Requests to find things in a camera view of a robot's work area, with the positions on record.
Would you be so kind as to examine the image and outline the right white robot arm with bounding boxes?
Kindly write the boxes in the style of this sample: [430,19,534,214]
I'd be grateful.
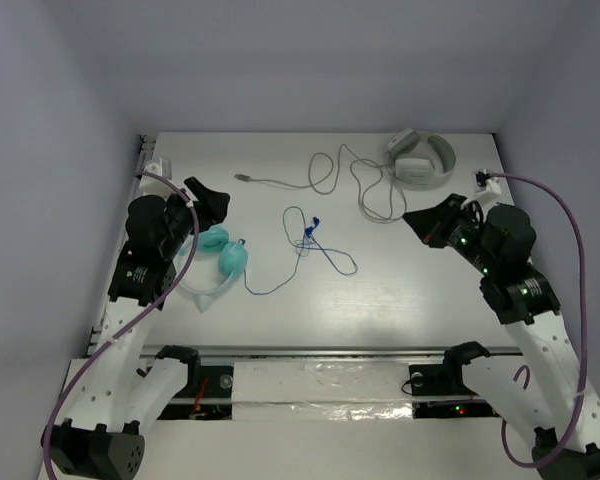
[403,194,600,479]

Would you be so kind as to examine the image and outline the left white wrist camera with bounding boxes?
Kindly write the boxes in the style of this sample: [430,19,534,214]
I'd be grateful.
[139,157,172,197]

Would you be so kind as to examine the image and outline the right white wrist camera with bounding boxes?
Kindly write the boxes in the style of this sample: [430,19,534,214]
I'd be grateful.
[461,169,502,209]

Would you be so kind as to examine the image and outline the teal cat-ear headphones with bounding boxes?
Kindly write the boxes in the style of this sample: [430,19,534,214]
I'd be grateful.
[178,225,248,314]

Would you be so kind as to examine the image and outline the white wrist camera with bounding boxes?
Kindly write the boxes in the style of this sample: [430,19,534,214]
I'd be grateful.
[139,157,172,197]
[461,169,502,209]

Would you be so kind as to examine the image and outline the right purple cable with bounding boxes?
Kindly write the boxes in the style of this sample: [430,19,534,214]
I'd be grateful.
[484,172,589,469]

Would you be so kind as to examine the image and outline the grey headphone cable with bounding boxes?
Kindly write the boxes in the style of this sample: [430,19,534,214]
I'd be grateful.
[234,143,409,224]

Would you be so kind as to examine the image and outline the white grey headphones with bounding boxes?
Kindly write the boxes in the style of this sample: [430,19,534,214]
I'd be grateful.
[387,128,457,189]

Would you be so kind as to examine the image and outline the purple cable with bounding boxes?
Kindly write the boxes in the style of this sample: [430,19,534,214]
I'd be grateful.
[484,172,589,469]
[42,171,201,480]

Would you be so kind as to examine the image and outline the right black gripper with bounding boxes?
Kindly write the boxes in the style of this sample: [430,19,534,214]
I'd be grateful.
[404,192,500,275]

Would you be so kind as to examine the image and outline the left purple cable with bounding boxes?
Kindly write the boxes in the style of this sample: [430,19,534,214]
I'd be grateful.
[42,171,201,480]

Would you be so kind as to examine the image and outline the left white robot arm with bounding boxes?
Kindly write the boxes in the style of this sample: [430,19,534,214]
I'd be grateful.
[41,175,230,479]

